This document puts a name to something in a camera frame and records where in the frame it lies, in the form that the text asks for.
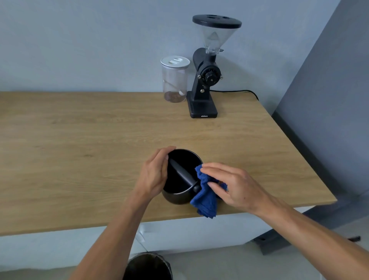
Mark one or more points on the person's right hand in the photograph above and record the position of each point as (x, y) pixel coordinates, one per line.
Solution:
(242, 190)

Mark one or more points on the person's left hand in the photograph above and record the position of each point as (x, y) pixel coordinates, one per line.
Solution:
(152, 176)

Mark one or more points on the black knock box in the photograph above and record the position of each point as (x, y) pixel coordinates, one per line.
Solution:
(184, 161)

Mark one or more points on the blue cloth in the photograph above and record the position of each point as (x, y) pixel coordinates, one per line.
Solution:
(206, 202)

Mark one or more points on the person's right forearm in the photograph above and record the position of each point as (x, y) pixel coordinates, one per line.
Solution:
(317, 242)

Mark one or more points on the person's left forearm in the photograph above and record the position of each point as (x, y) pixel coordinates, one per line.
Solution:
(112, 245)

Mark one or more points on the white cabinet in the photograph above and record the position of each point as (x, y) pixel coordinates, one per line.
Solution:
(201, 233)

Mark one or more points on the black coffee grinder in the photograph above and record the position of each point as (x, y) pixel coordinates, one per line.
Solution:
(201, 106)

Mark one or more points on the dark metal trash bin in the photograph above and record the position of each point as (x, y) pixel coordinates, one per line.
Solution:
(147, 268)

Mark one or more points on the clear jar with white lid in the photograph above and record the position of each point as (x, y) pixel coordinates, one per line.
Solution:
(174, 80)

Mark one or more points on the small black floor object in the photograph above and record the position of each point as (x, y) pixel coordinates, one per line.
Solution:
(354, 238)

